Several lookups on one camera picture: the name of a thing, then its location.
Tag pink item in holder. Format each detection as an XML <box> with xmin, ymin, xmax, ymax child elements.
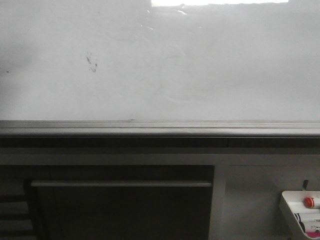
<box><xmin>305</xmin><ymin>230</ymin><xmax>320</xmax><ymax>238</ymax></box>

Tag grey aluminium whiteboard tray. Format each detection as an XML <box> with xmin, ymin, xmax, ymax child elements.
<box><xmin>0</xmin><ymin>120</ymin><xmax>320</xmax><ymax>148</ymax></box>

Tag dark metal hook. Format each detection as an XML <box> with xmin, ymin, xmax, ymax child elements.
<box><xmin>302</xmin><ymin>179</ymin><xmax>309</xmax><ymax>191</ymax></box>

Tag black capped marker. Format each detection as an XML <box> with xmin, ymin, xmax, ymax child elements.
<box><xmin>294</xmin><ymin>213</ymin><xmax>320</xmax><ymax>233</ymax></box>

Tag dark chair backrest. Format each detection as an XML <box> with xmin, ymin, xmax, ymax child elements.
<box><xmin>30</xmin><ymin>165</ymin><xmax>214</xmax><ymax>240</ymax></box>

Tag red capped marker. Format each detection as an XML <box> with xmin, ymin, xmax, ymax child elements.
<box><xmin>303</xmin><ymin>196</ymin><xmax>320</xmax><ymax>209</ymax></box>

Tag white whiteboard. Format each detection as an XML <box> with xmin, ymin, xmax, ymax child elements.
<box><xmin>0</xmin><ymin>0</ymin><xmax>320</xmax><ymax>121</ymax></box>

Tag white marker holder box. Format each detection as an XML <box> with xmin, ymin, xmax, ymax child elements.
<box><xmin>279</xmin><ymin>190</ymin><xmax>320</xmax><ymax>240</ymax></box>

